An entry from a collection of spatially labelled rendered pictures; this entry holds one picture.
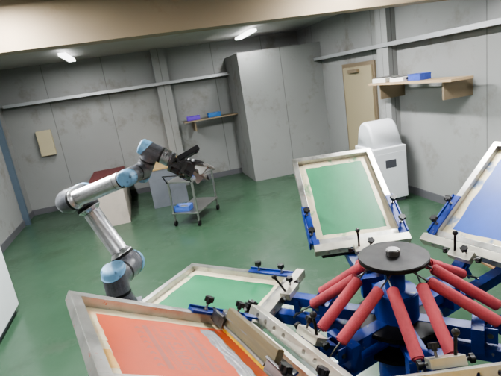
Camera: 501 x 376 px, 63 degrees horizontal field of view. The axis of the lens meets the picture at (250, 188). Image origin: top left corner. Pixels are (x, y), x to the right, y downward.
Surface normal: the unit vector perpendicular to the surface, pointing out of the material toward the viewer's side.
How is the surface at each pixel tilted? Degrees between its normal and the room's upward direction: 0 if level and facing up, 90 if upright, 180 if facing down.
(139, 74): 90
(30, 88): 90
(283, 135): 90
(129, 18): 90
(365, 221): 32
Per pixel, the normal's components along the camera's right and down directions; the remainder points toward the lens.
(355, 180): -0.12, -0.68
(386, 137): 0.16, -0.10
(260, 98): 0.26, 0.21
